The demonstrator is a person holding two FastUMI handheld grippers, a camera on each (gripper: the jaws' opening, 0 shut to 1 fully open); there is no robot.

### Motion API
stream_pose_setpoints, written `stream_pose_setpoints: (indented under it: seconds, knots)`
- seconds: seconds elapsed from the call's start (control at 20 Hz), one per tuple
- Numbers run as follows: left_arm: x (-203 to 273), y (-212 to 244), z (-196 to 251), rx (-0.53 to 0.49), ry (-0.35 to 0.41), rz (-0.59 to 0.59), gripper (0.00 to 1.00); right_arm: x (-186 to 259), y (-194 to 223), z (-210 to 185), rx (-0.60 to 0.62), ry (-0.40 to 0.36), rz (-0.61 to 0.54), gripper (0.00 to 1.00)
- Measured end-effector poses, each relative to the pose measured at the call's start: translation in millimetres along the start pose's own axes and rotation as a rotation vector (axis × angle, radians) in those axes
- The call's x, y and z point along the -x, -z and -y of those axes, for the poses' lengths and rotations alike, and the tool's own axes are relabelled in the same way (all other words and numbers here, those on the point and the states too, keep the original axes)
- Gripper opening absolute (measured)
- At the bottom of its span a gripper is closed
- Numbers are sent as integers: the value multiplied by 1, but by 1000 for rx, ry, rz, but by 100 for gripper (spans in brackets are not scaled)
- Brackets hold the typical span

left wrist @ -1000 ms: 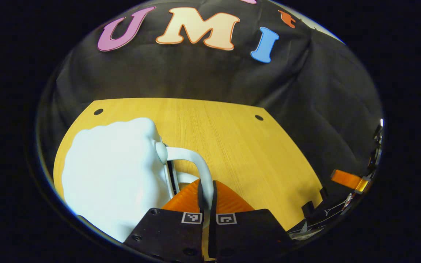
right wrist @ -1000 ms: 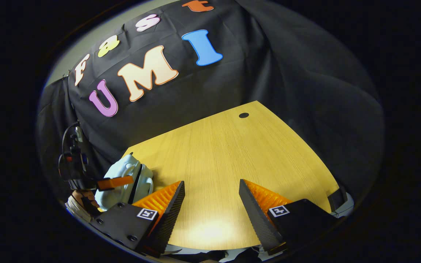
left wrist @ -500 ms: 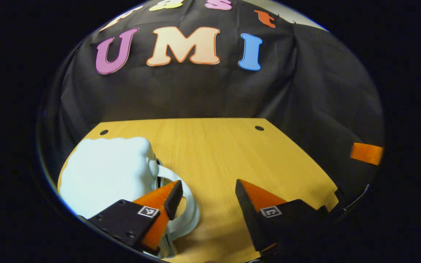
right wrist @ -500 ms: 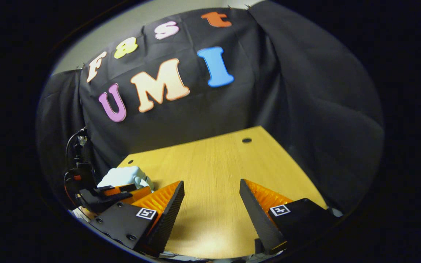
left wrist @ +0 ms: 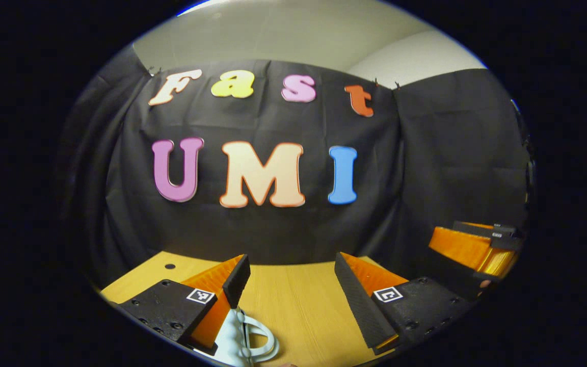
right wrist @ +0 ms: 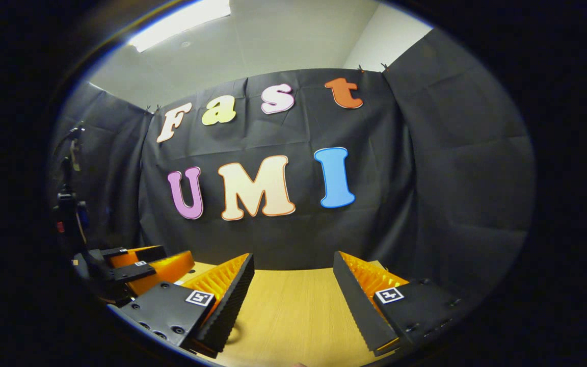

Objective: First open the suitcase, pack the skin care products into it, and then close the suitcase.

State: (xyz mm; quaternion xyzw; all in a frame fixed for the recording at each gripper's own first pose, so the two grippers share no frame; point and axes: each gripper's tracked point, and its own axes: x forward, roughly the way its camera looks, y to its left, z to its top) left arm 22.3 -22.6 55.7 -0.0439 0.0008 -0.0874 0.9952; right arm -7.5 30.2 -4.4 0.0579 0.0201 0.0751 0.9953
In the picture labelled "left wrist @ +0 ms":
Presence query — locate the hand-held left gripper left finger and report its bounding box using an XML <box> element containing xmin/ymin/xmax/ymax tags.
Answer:
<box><xmin>119</xmin><ymin>254</ymin><xmax>251</xmax><ymax>356</ymax></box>

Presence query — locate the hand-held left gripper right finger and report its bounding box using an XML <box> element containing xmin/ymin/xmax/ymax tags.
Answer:
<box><xmin>334</xmin><ymin>251</ymin><xmax>470</xmax><ymax>356</ymax></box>

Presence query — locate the black backdrop cloth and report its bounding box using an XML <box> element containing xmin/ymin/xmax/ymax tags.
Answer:
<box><xmin>57</xmin><ymin>43</ymin><xmax>533</xmax><ymax>306</ymax></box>

